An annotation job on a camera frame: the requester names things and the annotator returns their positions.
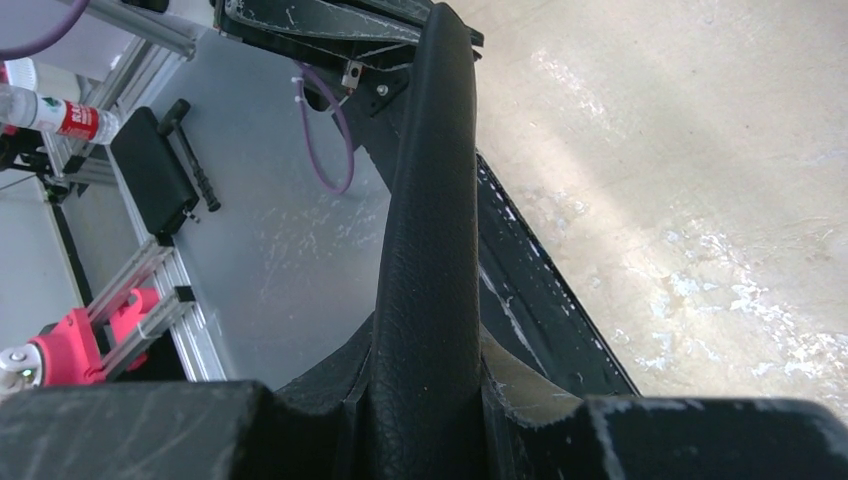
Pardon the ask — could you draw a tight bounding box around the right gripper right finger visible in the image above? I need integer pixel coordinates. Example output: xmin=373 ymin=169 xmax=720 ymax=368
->
xmin=481 ymin=332 xmax=847 ymax=479

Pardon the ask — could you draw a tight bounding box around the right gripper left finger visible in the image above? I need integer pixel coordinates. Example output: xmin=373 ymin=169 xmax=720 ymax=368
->
xmin=1 ymin=322 xmax=372 ymax=479

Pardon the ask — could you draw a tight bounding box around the black screwdriver tool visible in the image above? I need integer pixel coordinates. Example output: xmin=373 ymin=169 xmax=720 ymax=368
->
xmin=156 ymin=98 xmax=221 ymax=212

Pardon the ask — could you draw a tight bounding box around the plastic water bottle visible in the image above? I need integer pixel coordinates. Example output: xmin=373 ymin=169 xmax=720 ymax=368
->
xmin=1 ymin=84 xmax=121 ymax=145

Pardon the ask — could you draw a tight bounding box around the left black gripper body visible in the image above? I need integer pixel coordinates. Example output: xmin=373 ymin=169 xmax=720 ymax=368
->
xmin=211 ymin=0 xmax=485 ymax=114

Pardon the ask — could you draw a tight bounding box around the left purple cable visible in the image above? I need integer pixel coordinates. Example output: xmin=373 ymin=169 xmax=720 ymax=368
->
xmin=0 ymin=0 xmax=91 ymax=62

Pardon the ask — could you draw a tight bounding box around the red plastic clamp fixture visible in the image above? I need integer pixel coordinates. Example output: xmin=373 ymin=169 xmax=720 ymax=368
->
xmin=1 ymin=287 xmax=159 ymax=396

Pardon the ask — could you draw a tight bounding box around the black zippered tool case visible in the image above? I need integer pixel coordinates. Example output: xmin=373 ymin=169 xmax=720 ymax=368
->
xmin=366 ymin=3 xmax=486 ymax=479

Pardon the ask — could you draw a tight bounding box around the black power adapter box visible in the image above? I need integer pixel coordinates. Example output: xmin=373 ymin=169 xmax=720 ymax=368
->
xmin=110 ymin=106 xmax=199 ymax=236

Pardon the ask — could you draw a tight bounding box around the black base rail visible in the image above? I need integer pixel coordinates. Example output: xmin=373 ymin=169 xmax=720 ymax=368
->
xmin=476 ymin=152 xmax=639 ymax=397

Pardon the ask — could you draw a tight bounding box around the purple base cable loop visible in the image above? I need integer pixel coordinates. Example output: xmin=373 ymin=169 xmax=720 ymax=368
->
xmin=291 ymin=60 xmax=356 ymax=196

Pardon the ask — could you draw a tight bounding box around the aluminium frame rail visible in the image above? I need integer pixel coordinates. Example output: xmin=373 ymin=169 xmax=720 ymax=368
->
xmin=43 ymin=1 xmax=226 ymax=381

